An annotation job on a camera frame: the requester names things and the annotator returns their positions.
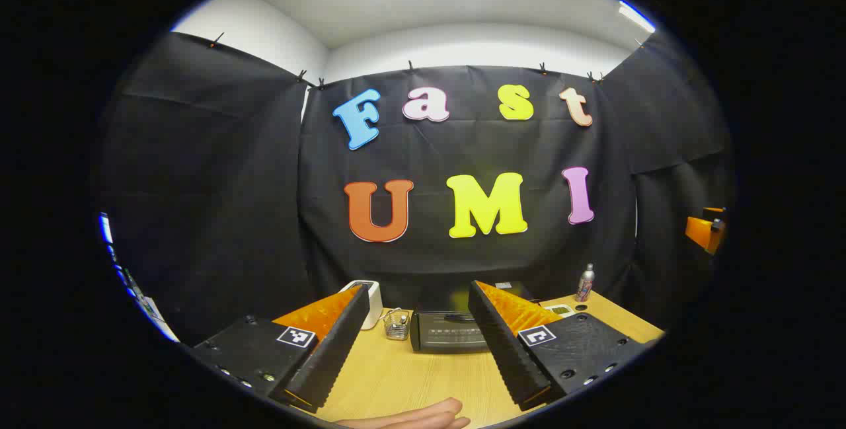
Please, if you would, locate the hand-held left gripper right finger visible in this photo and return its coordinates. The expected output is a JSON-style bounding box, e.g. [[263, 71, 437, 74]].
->
[[468, 280, 652, 412]]

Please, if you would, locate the silver spray bottle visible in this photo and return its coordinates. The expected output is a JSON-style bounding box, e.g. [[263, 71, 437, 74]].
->
[[575, 264, 596, 303]]

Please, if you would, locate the wire mesh utensil holder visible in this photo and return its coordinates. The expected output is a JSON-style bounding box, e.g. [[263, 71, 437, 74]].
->
[[383, 308, 412, 341]]

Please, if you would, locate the small ceiling light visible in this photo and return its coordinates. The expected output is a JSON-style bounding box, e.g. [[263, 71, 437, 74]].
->
[[619, 1, 656, 34]]

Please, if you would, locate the white toaster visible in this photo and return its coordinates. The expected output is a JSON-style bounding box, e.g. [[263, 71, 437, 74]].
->
[[338, 280, 384, 331]]

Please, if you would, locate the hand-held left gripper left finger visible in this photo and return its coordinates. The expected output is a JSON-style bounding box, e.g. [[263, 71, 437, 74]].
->
[[188, 284, 371, 414]]

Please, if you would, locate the black electric oven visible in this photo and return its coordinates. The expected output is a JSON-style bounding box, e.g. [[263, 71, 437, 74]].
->
[[410, 282, 537, 354]]

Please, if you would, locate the black backdrop cloth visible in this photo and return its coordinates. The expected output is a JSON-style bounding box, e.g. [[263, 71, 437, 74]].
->
[[99, 31, 734, 344]]

